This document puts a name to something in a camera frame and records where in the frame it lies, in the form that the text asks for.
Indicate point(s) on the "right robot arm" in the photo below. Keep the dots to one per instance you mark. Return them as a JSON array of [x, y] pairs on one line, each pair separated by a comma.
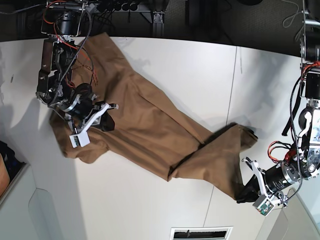
[[61, 21]]

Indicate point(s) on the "orange fabric item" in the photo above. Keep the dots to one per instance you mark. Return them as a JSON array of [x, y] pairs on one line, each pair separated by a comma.
[[4, 177]]

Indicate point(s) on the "brown t-shirt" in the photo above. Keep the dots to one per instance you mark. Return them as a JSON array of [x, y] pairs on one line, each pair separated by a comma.
[[151, 132]]

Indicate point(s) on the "aluminium frame post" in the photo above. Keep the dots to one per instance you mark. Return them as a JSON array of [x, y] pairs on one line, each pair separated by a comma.
[[158, 24]]

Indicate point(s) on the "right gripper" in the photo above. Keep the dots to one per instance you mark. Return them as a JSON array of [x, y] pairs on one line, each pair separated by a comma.
[[81, 106]]

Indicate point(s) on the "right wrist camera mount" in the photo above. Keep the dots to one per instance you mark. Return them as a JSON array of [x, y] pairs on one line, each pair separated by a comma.
[[79, 134]]

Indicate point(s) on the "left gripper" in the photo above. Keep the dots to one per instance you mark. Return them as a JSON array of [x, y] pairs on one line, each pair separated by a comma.
[[270, 183]]

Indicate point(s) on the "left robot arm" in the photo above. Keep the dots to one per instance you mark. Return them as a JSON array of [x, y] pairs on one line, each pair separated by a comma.
[[300, 160]]

